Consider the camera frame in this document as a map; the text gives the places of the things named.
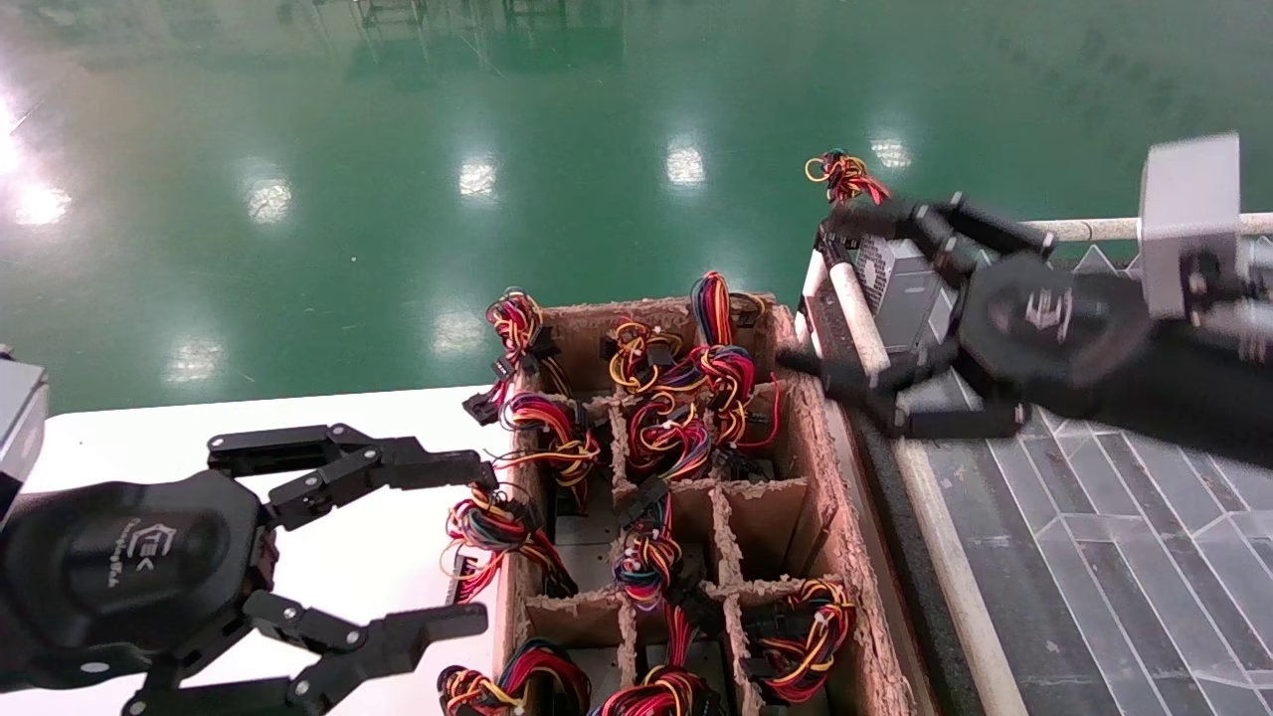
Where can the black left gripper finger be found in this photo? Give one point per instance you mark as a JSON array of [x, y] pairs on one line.
[[438, 469]]

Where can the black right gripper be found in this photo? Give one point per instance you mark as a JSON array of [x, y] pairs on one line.
[[1054, 323]]

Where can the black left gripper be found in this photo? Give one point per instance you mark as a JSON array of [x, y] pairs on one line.
[[149, 567]]

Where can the grey power supply unit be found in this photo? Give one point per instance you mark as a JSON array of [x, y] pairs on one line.
[[905, 298]]

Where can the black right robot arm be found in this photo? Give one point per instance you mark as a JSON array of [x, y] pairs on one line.
[[1193, 398]]

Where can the white rack side pipe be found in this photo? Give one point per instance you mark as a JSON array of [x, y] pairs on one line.
[[860, 318]]

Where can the black pipe corner connector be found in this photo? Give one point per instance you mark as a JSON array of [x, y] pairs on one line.
[[830, 249]]

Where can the short white rack leg pipe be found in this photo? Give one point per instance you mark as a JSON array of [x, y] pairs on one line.
[[814, 273]]

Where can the brown cardboard divider box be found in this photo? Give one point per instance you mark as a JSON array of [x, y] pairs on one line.
[[587, 343]]

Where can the long white rack pipe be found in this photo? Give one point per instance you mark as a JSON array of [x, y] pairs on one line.
[[1094, 229]]

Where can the clear acrylic divider grid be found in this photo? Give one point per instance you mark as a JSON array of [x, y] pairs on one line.
[[1144, 557]]

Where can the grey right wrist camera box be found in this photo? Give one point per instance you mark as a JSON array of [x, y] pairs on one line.
[[1188, 219]]

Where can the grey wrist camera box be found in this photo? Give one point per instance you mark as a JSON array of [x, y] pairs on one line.
[[20, 428], [1188, 219]]

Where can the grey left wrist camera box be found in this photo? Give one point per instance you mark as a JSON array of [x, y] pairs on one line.
[[20, 428]]

